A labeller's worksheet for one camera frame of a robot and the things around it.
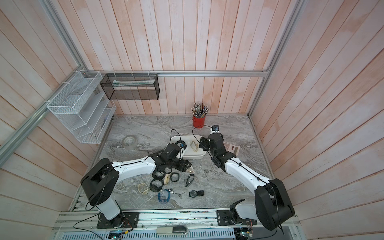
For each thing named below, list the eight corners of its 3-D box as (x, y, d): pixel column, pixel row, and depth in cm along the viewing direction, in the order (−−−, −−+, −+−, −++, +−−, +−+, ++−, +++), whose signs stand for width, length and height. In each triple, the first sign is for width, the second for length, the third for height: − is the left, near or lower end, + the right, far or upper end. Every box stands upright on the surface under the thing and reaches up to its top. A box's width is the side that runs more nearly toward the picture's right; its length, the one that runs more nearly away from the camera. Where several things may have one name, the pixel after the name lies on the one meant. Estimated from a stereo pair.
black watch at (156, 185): (149, 192, 84) (148, 190, 81) (151, 180, 88) (150, 177, 85) (162, 192, 84) (161, 190, 81) (164, 180, 88) (163, 177, 85)
